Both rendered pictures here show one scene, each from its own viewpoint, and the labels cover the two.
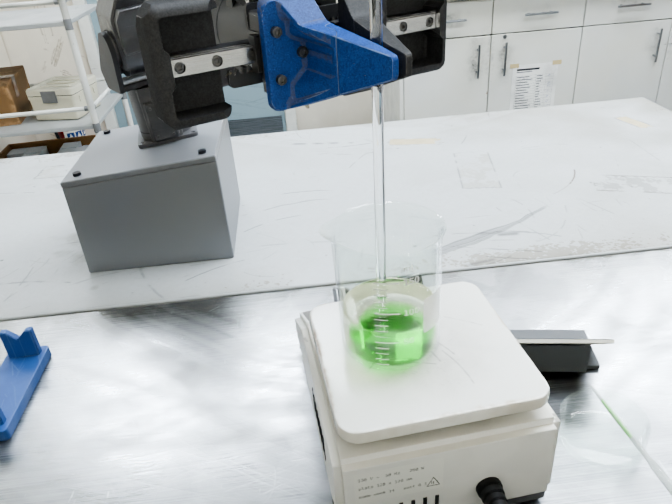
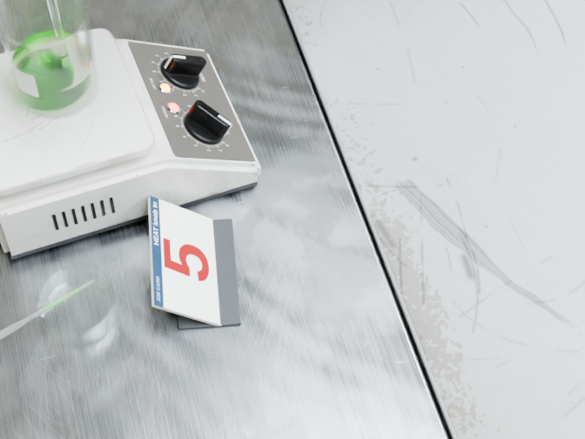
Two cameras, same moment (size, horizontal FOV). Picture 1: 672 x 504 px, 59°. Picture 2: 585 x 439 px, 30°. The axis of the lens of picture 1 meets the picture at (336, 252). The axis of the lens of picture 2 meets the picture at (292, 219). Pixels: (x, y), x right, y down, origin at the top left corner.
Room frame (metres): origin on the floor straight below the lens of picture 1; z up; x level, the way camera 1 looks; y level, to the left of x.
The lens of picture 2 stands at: (0.32, -0.55, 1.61)
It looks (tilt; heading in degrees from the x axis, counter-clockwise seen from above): 57 degrees down; 73
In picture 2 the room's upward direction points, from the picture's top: 4 degrees clockwise
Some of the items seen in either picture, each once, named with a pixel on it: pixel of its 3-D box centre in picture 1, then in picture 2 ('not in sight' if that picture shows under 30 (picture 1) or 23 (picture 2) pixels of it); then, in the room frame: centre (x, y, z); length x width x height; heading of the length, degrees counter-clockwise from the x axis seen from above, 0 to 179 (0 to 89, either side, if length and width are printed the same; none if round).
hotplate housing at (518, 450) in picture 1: (405, 376); (95, 134); (0.31, -0.04, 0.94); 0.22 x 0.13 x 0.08; 8
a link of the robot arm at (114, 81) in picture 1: (147, 52); not in sight; (0.65, 0.18, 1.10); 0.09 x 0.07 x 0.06; 123
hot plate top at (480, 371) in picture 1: (417, 350); (52, 108); (0.28, -0.04, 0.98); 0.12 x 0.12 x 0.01; 8
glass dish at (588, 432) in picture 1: (602, 428); (77, 306); (0.27, -0.17, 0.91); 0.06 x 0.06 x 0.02
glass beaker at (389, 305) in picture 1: (384, 289); (50, 47); (0.29, -0.03, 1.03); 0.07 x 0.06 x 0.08; 91
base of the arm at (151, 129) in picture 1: (160, 108); not in sight; (0.65, 0.18, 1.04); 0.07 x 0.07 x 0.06; 13
